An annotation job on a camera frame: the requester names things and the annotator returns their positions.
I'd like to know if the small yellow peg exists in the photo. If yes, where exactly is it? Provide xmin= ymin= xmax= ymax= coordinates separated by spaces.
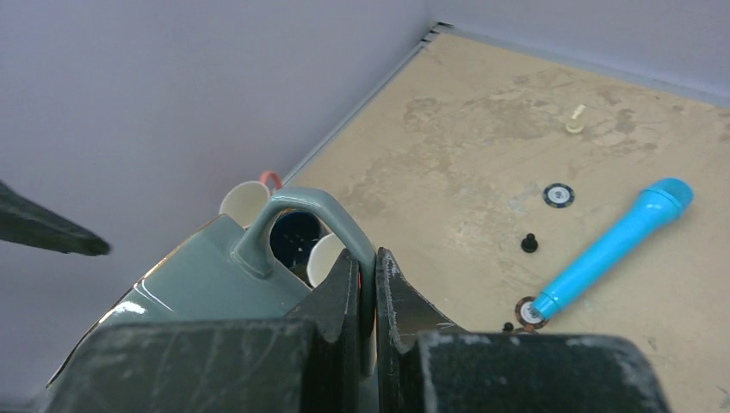
xmin=565 ymin=104 xmax=586 ymax=134

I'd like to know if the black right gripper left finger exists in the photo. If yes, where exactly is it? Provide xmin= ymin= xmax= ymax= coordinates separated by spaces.
xmin=46 ymin=251 xmax=361 ymax=412

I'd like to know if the blue toy microphone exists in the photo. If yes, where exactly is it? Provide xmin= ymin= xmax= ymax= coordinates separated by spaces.
xmin=533 ymin=177 xmax=694 ymax=320

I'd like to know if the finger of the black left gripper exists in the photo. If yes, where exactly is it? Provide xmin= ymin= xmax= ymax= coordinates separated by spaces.
xmin=1 ymin=182 xmax=110 ymax=256

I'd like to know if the navy blue mug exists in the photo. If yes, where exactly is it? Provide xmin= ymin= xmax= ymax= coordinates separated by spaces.
xmin=269 ymin=211 xmax=328 ymax=268

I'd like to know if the small black knob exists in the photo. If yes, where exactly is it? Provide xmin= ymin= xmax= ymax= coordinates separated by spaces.
xmin=521 ymin=233 xmax=539 ymax=253

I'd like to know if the dark poker chip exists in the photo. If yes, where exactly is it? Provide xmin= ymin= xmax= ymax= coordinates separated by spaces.
xmin=542 ymin=182 xmax=575 ymax=208

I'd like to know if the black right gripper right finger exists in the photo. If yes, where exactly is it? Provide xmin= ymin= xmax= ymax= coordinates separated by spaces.
xmin=374 ymin=248 xmax=671 ymax=412

